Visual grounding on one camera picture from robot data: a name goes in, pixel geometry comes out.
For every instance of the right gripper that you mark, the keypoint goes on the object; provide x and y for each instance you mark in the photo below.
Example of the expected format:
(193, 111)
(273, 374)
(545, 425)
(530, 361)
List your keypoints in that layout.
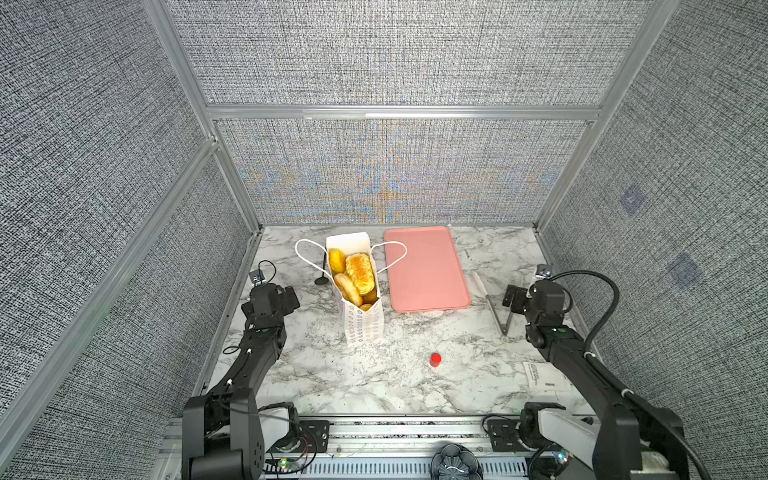
(521, 295)

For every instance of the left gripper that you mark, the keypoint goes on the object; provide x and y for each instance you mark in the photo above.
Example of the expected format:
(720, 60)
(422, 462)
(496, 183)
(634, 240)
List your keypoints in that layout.
(287, 300)

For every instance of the small yellow bread roll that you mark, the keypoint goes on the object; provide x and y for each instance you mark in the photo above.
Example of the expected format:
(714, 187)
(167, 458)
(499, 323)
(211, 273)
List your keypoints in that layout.
(336, 261)

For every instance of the white printed paper bag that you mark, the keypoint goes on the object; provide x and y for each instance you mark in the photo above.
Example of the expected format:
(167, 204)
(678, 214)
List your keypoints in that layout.
(359, 326)

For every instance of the striped croissant bread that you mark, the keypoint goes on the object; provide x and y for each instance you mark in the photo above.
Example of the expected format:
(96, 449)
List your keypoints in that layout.
(359, 269)

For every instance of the round striped bun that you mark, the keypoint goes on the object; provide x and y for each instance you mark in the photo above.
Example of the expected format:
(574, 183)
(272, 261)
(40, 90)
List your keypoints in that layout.
(348, 290)

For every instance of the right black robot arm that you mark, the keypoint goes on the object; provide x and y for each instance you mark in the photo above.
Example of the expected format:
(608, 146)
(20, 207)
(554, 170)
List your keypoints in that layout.
(629, 438)

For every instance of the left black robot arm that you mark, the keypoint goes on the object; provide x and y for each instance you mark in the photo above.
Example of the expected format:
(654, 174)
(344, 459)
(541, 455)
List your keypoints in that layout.
(222, 435)

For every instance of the pink plastic tray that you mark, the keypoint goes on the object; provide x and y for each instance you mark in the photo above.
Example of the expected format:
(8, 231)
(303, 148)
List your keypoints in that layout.
(424, 271)

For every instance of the small red cylinder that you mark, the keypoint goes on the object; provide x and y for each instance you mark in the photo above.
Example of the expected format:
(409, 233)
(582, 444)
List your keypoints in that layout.
(435, 359)

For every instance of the white paper label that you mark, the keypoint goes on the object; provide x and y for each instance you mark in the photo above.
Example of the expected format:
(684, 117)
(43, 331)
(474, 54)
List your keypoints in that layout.
(545, 377)

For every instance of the black round fan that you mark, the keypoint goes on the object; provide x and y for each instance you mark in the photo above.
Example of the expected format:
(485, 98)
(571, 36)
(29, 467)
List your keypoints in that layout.
(455, 462)

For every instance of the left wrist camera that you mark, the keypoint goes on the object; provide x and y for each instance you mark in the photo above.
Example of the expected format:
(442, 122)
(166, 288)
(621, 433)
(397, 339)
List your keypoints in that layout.
(257, 277)

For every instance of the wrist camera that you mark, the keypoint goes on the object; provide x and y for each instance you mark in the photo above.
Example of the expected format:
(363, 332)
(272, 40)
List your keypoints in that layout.
(543, 272)
(257, 277)

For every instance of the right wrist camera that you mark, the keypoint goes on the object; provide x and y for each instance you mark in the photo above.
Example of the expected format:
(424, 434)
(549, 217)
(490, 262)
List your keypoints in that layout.
(543, 272)

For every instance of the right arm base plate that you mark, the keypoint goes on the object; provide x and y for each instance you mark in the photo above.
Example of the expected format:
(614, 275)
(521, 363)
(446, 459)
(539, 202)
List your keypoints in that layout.
(503, 434)

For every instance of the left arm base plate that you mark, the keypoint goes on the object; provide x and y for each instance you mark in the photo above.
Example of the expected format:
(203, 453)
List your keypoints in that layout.
(317, 434)

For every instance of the aluminium front rail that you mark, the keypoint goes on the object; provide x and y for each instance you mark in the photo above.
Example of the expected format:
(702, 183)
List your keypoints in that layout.
(397, 435)

